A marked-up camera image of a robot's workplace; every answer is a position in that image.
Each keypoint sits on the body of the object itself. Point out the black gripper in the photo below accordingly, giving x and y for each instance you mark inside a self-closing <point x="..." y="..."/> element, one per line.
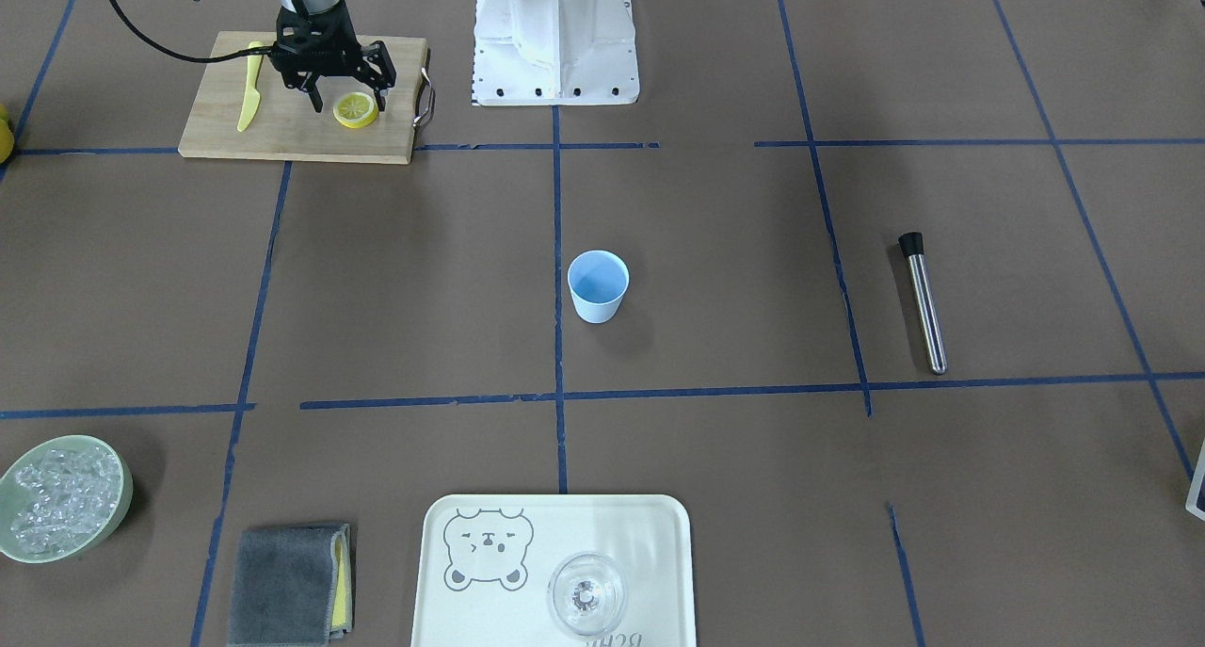
<point x="380" y="64"/>

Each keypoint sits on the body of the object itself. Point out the steel muddler black tip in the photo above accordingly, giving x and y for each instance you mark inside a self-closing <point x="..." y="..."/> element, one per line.
<point x="911" y="245"/>

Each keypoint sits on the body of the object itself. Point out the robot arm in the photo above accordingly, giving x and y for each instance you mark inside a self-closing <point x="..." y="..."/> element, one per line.
<point x="315" y="39"/>

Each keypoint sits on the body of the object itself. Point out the light blue paper cup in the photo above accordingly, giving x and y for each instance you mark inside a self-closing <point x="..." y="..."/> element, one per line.
<point x="598" y="281"/>

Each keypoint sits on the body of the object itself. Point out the yellow whole lemon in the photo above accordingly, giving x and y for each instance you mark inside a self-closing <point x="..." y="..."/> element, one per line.
<point x="7" y="138"/>

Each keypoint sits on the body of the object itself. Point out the yellow plastic knife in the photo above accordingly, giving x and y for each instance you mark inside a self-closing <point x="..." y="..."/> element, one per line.
<point x="251" y="98"/>

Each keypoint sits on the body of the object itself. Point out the green bowl of ice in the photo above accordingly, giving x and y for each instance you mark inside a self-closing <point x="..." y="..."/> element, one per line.
<point x="62" y="498"/>

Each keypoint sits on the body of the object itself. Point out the cream bear tray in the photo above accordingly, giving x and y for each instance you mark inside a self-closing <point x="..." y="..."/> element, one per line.
<point x="486" y="561"/>

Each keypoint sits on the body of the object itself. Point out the grey folded cloth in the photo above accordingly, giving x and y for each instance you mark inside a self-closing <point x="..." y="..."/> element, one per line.
<point x="292" y="586"/>

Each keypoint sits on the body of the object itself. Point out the clear wine glass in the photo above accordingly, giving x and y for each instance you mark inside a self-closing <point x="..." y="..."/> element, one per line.
<point x="587" y="596"/>

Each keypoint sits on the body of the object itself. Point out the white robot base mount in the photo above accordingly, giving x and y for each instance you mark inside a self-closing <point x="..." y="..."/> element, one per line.
<point x="554" y="52"/>

